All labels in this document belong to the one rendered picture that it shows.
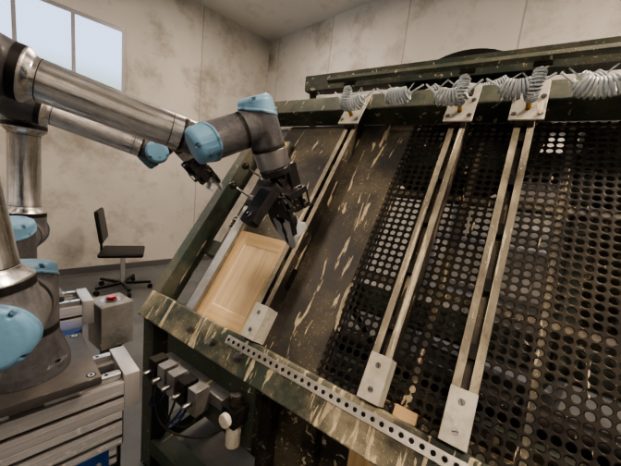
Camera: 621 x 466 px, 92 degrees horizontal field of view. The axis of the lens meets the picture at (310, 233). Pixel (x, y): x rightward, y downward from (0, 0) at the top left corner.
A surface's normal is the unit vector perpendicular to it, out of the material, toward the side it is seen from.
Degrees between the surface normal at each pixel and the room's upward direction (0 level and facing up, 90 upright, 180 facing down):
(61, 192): 90
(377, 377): 55
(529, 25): 90
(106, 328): 90
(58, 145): 90
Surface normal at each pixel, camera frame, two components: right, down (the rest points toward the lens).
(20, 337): 0.53, 0.32
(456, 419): -0.40, -0.50
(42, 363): 0.89, -0.14
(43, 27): 0.72, 0.19
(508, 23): -0.69, 0.04
